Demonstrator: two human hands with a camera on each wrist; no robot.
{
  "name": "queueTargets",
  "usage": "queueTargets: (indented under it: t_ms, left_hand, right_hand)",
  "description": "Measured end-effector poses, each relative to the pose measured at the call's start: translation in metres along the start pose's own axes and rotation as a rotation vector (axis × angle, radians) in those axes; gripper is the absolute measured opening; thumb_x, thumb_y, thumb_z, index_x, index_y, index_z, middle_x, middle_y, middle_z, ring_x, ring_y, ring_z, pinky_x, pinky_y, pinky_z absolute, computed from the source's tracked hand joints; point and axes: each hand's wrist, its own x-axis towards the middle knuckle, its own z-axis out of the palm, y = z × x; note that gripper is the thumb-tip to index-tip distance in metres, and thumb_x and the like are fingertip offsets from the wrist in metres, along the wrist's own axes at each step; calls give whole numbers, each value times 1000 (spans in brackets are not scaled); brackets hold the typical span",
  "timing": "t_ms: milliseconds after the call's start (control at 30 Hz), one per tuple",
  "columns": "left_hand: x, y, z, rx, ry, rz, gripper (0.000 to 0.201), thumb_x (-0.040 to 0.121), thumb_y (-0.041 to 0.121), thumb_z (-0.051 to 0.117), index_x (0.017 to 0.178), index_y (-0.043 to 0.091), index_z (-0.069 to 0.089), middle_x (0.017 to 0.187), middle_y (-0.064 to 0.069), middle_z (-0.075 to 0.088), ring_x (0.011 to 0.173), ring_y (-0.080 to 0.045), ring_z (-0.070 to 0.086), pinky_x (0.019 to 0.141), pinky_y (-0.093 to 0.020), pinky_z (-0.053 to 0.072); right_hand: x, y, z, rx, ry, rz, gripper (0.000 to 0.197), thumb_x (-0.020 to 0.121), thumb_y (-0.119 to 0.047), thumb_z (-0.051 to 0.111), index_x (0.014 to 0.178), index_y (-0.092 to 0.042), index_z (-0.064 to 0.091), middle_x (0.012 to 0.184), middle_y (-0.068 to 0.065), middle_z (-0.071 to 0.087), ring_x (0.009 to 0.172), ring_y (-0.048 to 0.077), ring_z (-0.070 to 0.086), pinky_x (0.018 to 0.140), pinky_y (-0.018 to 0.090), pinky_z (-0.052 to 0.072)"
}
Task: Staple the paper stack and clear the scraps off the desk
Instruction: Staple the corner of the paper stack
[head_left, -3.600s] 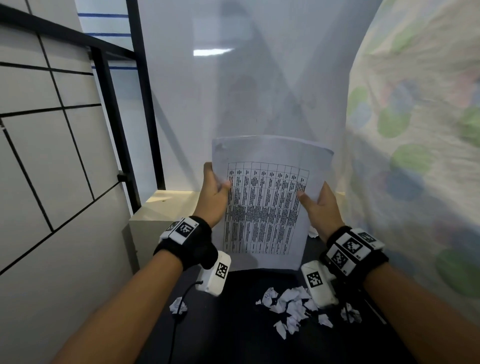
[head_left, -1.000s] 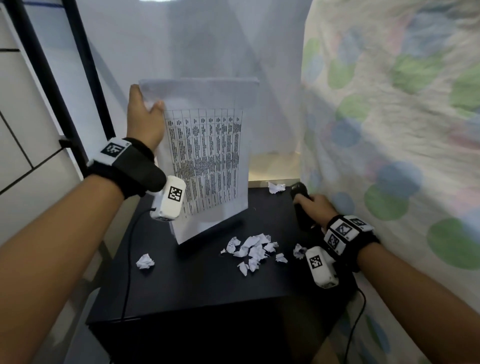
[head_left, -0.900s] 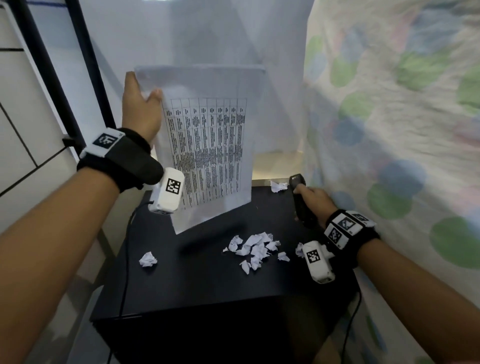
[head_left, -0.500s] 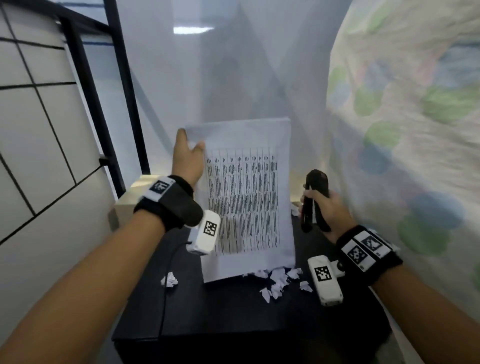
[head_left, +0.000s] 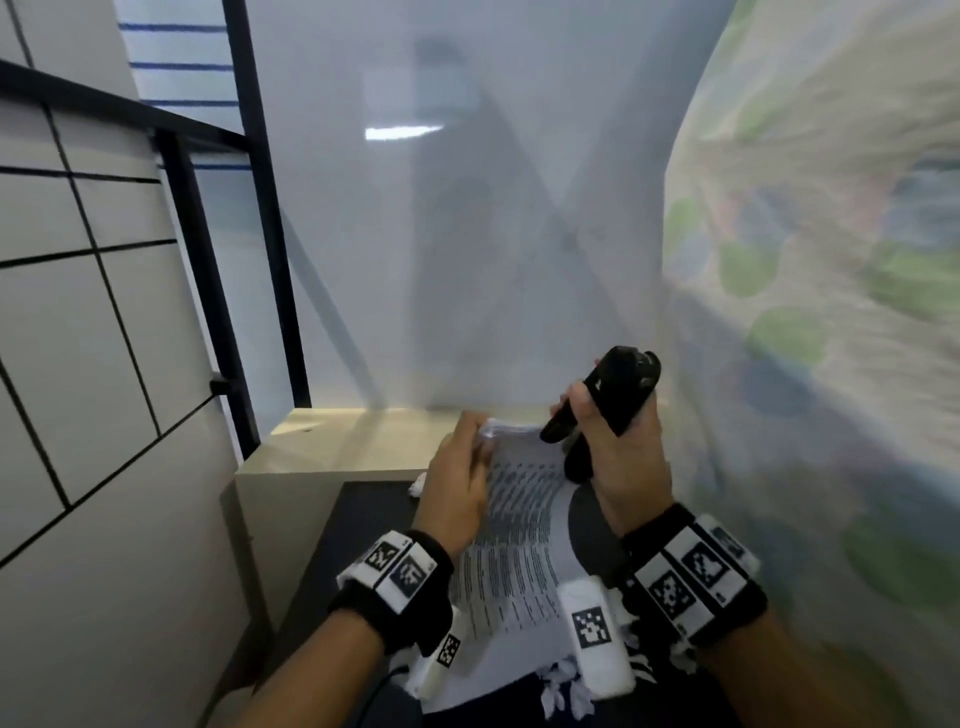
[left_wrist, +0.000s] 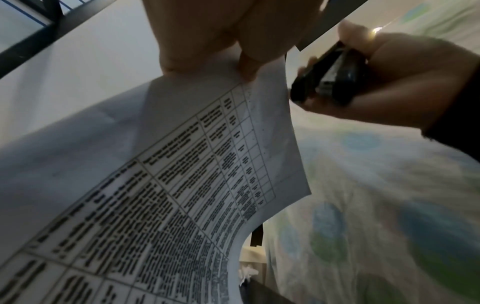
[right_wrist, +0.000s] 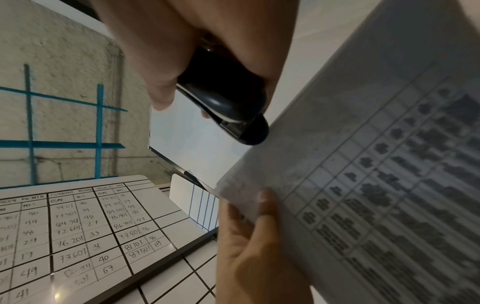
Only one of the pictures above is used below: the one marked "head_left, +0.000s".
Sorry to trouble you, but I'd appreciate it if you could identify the person's right hand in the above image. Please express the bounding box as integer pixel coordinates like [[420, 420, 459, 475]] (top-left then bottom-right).
[[549, 381, 676, 541]]

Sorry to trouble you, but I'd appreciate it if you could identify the person's left hand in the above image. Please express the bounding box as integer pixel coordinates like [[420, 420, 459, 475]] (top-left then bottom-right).
[[413, 411, 500, 560]]

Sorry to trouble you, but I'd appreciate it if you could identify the black handheld device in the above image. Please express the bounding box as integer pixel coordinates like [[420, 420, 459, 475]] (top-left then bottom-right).
[[539, 345, 663, 485]]

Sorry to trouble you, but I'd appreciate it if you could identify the white striped fringed towel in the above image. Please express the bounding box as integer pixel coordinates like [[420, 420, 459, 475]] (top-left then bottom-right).
[[405, 416, 699, 721]]

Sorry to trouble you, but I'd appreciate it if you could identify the person's right forearm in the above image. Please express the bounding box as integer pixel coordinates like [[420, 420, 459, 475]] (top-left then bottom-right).
[[693, 603, 871, 728]]

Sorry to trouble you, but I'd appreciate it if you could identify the person's left forearm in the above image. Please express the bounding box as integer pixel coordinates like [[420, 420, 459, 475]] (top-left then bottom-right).
[[228, 609, 393, 728]]

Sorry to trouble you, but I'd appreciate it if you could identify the black left wristband with markers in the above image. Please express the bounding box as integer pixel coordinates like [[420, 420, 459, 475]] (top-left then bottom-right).
[[327, 528, 457, 660]]

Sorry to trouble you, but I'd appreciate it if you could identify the black wristband with markers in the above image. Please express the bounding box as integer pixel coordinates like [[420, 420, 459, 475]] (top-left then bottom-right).
[[618, 501, 771, 651], [327, 528, 457, 660]]

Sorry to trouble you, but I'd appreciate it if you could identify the beige box cabinet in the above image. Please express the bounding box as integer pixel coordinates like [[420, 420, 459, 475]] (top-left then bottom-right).
[[233, 406, 558, 639]]

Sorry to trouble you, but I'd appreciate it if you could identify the black right wristband with markers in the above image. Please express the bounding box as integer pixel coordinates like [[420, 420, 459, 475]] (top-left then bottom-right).
[[618, 501, 771, 651]]

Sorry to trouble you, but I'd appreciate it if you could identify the floral patterned fabric sheet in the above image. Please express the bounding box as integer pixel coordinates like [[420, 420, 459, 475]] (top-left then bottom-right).
[[658, 0, 960, 728]]

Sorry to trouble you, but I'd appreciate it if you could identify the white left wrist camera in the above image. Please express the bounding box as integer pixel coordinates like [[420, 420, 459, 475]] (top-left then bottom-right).
[[403, 606, 464, 703]]

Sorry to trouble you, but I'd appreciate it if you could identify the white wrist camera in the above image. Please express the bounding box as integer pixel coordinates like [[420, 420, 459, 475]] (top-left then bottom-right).
[[555, 576, 639, 704], [403, 606, 464, 703]]

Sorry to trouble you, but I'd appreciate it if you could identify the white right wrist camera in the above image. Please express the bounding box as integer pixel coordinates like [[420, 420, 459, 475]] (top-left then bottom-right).
[[555, 576, 639, 704]]

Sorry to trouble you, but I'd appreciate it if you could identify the black cable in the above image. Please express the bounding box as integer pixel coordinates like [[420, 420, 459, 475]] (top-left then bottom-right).
[[366, 663, 411, 702]]

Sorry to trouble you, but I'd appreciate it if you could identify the black metal frame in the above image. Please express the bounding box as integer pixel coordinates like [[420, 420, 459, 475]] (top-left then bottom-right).
[[0, 0, 313, 460]]

